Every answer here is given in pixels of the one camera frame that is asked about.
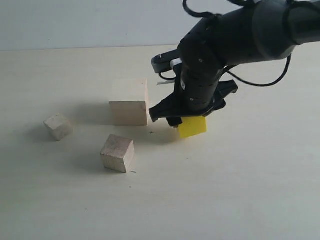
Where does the large wooden cube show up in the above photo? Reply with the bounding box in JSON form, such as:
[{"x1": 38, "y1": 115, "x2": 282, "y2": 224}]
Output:
[{"x1": 109, "y1": 78, "x2": 149, "y2": 126}]

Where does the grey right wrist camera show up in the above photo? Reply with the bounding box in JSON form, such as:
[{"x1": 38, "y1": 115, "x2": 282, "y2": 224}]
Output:
[{"x1": 151, "y1": 49, "x2": 180, "y2": 74}]

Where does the yellow cube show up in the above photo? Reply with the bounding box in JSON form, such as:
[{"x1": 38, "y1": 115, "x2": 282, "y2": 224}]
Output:
[{"x1": 178, "y1": 116, "x2": 207, "y2": 139}]

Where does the small wooden cube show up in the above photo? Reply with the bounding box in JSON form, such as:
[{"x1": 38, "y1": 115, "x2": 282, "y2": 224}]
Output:
[{"x1": 43, "y1": 114, "x2": 74, "y2": 141}]

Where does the medium wooden cube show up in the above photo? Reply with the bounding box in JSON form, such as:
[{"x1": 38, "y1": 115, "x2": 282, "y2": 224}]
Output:
[{"x1": 100, "y1": 134, "x2": 135, "y2": 173}]

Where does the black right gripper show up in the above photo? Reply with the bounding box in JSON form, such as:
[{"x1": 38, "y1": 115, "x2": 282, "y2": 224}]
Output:
[{"x1": 148, "y1": 67, "x2": 238, "y2": 128}]

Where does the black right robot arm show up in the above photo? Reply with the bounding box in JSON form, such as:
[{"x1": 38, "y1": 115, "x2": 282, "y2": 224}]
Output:
[{"x1": 148, "y1": 0, "x2": 320, "y2": 128}]

